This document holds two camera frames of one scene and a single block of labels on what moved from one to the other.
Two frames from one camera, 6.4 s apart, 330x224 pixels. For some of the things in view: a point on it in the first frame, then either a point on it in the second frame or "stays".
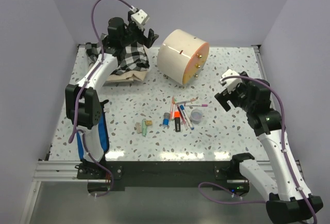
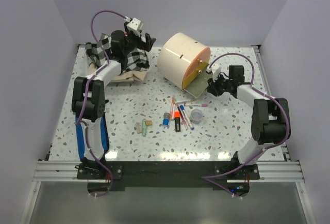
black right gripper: (243, 85) to (213, 86)
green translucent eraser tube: (144, 127) stays
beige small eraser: (138, 127) stays
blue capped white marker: (182, 108) stays
